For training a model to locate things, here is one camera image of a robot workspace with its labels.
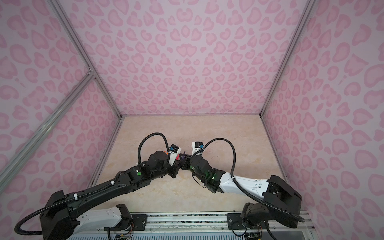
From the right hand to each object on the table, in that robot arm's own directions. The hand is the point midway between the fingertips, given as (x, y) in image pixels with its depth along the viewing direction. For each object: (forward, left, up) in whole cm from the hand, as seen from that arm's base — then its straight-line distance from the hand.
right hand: (178, 155), depth 76 cm
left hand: (-2, -3, -2) cm, 4 cm away
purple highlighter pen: (-1, -2, 0) cm, 3 cm away
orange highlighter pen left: (-4, +4, +11) cm, 12 cm away
